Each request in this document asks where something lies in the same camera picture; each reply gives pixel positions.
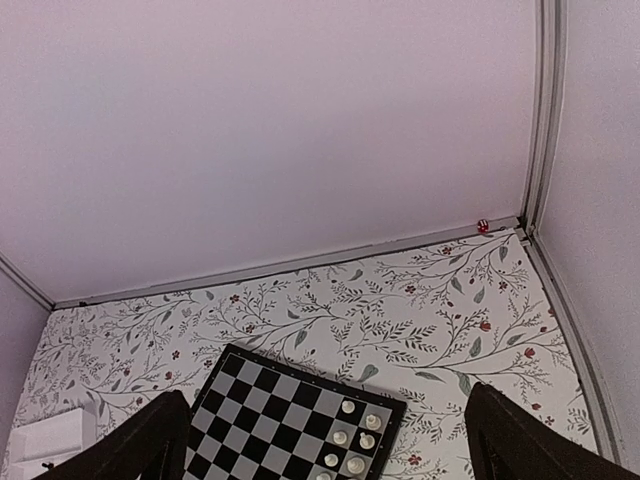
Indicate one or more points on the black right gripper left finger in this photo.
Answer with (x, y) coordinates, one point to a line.
(151, 444)

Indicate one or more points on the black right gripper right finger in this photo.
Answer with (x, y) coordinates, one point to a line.
(506, 442)

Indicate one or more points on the white chess piece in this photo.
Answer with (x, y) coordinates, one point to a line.
(340, 437)
(366, 441)
(331, 460)
(355, 465)
(373, 422)
(348, 406)

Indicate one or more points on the black and silver chessboard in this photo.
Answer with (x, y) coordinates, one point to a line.
(259, 419)

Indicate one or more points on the white plastic tray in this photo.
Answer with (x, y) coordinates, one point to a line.
(36, 447)

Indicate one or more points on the floral patterned table mat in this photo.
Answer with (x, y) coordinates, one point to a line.
(424, 324)

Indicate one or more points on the small red die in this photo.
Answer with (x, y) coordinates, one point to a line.
(483, 226)

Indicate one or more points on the aluminium frame post right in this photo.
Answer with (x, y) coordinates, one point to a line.
(551, 28)

